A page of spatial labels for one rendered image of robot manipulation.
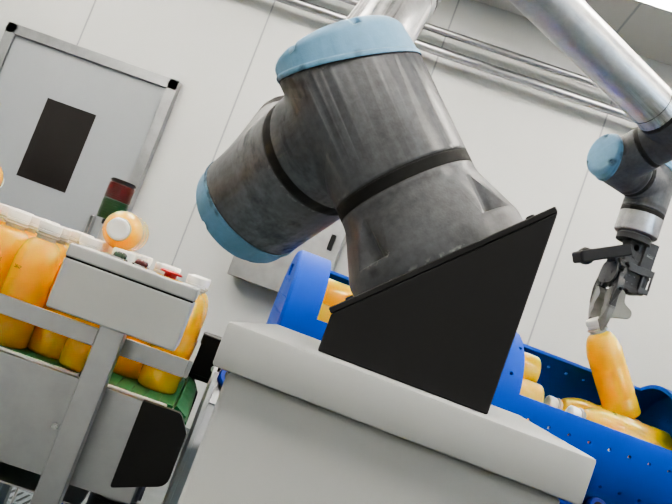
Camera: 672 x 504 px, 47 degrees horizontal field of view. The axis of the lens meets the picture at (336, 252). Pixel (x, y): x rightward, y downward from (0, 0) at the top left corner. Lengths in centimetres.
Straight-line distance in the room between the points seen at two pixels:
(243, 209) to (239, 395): 29
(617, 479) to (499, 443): 97
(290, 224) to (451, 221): 23
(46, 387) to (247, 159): 61
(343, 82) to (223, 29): 462
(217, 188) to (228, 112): 427
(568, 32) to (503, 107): 376
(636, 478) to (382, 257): 98
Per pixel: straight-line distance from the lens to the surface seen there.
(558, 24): 142
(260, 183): 86
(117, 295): 119
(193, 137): 519
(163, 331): 118
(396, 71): 78
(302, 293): 139
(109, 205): 187
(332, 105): 77
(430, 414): 64
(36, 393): 133
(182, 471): 143
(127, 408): 131
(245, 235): 91
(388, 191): 74
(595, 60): 146
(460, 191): 74
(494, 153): 509
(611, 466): 159
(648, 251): 173
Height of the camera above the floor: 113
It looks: 5 degrees up
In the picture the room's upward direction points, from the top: 20 degrees clockwise
